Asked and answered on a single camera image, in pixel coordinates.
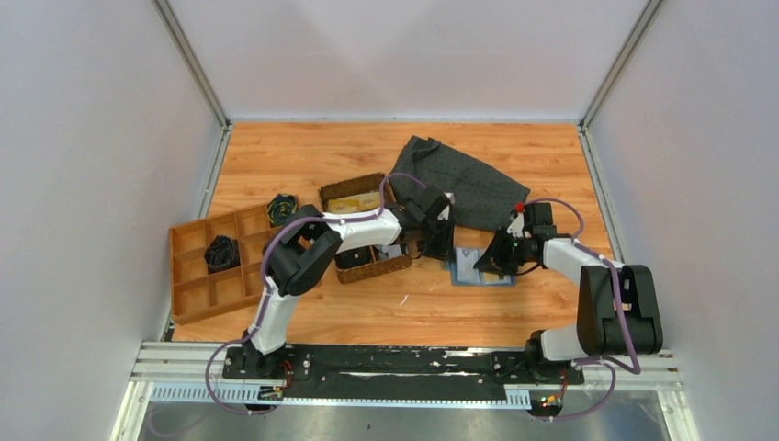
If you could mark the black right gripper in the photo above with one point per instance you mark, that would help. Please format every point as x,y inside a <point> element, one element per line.
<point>494,259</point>

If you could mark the woven wicker basket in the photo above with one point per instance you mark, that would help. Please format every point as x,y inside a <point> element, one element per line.
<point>376,227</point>

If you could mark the white patterned card in holder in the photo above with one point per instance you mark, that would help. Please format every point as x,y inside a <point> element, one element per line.
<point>465,272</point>

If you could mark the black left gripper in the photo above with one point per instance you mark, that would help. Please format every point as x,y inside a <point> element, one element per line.
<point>444,248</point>

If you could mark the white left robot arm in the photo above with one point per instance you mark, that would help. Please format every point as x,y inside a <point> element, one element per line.
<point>297,257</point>

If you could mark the teal leather card holder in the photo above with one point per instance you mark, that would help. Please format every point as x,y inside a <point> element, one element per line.
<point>452,266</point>

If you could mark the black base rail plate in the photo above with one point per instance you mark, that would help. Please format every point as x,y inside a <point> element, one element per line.
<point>397,373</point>

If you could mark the black rolled tie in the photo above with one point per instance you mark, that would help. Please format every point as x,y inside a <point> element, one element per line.
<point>222,254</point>

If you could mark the dark grey dotted cloth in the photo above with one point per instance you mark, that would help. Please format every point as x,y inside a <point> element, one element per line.
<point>484,196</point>

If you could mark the wooden compartment tray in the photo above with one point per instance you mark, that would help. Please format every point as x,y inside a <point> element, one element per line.
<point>197,295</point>

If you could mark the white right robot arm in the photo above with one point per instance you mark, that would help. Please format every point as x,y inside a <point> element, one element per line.
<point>617,318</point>

